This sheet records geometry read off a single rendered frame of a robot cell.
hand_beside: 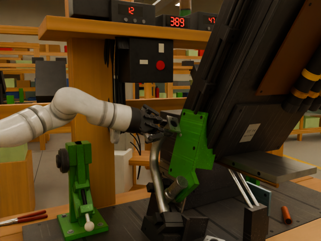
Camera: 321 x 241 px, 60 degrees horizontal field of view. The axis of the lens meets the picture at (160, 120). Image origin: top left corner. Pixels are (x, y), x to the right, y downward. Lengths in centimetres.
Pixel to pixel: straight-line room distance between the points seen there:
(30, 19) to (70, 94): 1026
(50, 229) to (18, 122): 43
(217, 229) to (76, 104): 57
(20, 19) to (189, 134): 1035
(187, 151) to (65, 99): 36
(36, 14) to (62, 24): 1008
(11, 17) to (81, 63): 1004
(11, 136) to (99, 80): 46
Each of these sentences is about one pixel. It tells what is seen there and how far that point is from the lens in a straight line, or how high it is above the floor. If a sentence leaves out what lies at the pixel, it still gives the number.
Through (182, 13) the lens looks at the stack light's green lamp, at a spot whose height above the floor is 163.
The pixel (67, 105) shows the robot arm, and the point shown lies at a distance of 70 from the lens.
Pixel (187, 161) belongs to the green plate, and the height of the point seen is 113.
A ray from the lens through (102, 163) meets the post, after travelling 107.
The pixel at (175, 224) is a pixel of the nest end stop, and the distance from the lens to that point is 82.
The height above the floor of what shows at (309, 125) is 33.
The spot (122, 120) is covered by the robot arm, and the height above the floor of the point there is 125.
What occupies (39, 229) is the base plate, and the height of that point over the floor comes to 90.
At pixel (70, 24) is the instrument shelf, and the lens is 89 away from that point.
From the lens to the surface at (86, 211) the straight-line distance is 87.
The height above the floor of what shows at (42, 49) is 206.
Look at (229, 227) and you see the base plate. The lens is 97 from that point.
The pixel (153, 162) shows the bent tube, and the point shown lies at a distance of 91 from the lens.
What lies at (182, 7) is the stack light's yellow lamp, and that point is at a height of 165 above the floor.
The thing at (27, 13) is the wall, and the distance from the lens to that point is 1099.
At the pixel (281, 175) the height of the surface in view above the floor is 113.
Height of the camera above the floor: 137
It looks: 9 degrees down
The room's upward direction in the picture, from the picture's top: straight up
